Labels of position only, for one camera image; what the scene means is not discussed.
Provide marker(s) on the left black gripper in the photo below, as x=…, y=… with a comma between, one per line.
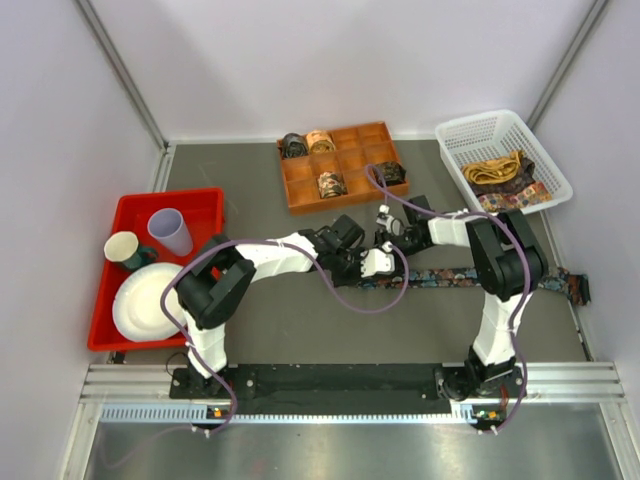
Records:
x=354, y=277

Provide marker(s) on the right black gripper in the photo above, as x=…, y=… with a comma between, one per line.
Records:
x=380, y=238

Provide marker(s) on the dark floral necktie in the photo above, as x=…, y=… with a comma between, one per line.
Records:
x=575, y=287

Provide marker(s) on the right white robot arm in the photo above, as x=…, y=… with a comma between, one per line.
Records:
x=509, y=262

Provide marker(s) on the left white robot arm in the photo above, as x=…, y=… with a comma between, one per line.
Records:
x=211, y=291

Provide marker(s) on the dark brown rolled tie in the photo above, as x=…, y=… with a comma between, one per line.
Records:
x=389, y=173

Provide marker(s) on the floral black rolled tie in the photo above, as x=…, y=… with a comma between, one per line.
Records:
x=331, y=185

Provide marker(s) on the gold folded tie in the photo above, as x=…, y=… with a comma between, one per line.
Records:
x=493, y=171

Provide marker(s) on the white plastic basket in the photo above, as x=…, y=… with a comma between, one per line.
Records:
x=491, y=135

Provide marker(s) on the orange compartment tray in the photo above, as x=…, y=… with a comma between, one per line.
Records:
x=358, y=149

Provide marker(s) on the dark maroon folded tie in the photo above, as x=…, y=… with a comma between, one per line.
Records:
x=523, y=179

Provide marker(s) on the cream floral folded tie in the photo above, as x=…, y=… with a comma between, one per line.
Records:
x=534, y=194

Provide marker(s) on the peach rolled tie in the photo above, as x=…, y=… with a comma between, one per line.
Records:
x=319, y=141

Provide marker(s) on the lilac plastic cup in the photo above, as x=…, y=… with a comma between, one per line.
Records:
x=168, y=227

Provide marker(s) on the white paper plate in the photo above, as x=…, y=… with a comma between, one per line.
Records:
x=136, y=309

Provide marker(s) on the dark green mug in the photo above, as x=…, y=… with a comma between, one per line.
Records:
x=136, y=258

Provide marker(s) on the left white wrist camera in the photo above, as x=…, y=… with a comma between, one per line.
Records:
x=377, y=261

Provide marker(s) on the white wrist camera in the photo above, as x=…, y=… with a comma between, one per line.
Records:
x=377, y=261
x=384, y=219

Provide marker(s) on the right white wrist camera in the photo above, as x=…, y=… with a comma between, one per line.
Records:
x=384, y=219

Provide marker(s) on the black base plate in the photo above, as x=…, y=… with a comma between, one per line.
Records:
x=356, y=388

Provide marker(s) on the aluminium frame rail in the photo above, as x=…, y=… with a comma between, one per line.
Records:
x=569, y=421

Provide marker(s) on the slotted cable duct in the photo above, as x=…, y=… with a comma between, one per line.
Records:
x=202, y=414

